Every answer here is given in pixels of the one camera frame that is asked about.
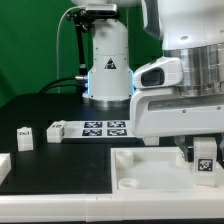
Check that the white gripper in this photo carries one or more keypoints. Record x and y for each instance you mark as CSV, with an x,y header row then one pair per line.
x,y
160,113

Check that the white square table top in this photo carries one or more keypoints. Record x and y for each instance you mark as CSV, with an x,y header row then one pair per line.
x,y
157,169

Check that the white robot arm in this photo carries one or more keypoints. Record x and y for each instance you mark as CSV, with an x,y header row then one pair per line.
x,y
181,91

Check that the white fiducial marker sheet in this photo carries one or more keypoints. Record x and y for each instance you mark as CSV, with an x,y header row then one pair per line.
x,y
98,129

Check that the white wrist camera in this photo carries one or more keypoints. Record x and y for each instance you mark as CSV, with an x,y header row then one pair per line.
x,y
163,72

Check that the white U-shaped obstacle wall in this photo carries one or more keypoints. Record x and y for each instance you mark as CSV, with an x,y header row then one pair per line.
x,y
128,205

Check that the black camera on stand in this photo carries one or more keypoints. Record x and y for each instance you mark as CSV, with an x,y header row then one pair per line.
x,y
83,21

